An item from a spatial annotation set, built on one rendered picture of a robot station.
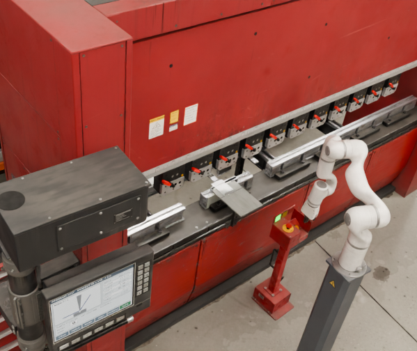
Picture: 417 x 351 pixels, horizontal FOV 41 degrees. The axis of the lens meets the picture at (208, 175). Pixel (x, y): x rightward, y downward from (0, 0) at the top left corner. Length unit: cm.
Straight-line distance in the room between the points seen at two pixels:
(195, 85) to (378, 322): 236
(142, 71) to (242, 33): 59
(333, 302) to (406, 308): 129
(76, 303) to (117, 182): 50
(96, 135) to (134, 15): 50
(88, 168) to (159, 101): 74
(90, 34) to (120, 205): 63
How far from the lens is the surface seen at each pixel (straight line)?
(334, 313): 338
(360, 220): 287
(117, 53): 211
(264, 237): 400
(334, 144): 302
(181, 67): 265
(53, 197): 194
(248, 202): 338
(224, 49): 279
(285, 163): 382
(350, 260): 310
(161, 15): 242
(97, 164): 206
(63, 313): 221
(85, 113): 217
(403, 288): 464
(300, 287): 434
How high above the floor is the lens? 326
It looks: 40 degrees down
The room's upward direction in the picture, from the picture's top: 8 degrees clockwise
